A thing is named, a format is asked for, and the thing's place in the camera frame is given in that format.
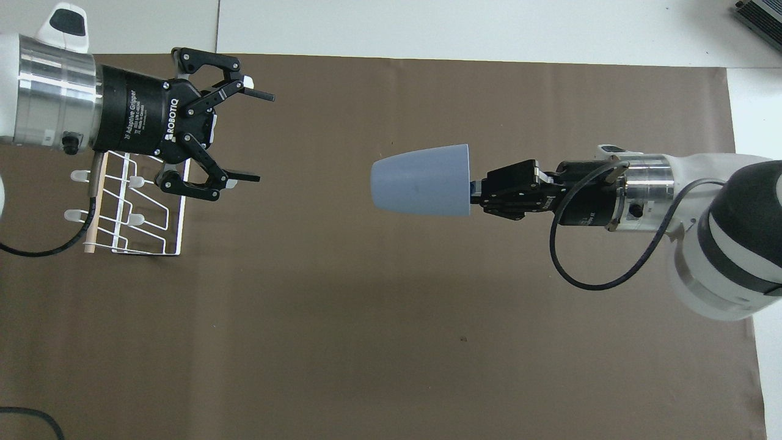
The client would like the grey metal device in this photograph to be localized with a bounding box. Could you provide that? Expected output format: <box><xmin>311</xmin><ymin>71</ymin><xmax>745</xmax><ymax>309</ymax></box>
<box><xmin>733</xmin><ymin>0</ymin><xmax>782</xmax><ymax>37</ymax></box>

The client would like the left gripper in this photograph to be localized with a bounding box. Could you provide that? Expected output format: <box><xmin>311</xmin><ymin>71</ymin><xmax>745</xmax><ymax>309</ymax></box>
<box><xmin>90</xmin><ymin>46</ymin><xmax>276</xmax><ymax>202</ymax></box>

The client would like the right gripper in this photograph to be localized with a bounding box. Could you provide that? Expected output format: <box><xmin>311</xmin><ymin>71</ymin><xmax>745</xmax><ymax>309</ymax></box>
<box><xmin>533</xmin><ymin>159</ymin><xmax>623</xmax><ymax>229</ymax></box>

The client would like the white wire cup holder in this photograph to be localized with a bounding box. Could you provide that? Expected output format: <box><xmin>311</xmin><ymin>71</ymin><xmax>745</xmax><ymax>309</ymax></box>
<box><xmin>63</xmin><ymin>49</ymin><xmax>192</xmax><ymax>257</ymax></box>

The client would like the black cable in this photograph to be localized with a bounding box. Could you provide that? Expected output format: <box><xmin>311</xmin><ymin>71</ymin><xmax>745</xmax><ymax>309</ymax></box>
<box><xmin>0</xmin><ymin>406</ymin><xmax>65</xmax><ymax>440</ymax></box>
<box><xmin>548</xmin><ymin>155</ymin><xmax>728</xmax><ymax>292</ymax></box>
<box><xmin>0</xmin><ymin>131</ymin><xmax>98</xmax><ymax>258</ymax></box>

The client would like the blue-grey cup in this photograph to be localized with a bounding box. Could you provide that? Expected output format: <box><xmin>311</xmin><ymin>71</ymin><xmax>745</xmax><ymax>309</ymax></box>
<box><xmin>370</xmin><ymin>144</ymin><xmax>483</xmax><ymax>218</ymax></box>

